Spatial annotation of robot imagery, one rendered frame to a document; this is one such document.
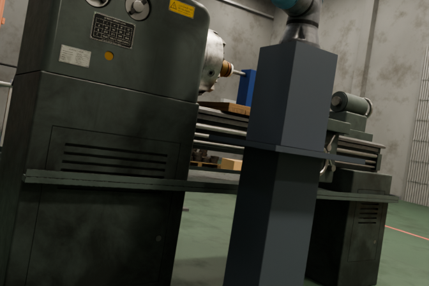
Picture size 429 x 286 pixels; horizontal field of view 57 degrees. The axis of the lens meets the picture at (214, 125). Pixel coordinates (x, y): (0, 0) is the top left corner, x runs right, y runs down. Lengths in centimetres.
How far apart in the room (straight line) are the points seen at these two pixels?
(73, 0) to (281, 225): 99
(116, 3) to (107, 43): 14
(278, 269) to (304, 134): 46
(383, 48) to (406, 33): 64
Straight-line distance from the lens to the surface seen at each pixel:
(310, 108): 139
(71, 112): 137
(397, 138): 1011
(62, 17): 138
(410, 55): 1039
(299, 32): 145
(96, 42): 140
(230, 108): 177
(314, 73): 141
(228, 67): 194
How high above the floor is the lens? 75
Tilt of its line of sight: 2 degrees up
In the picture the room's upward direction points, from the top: 9 degrees clockwise
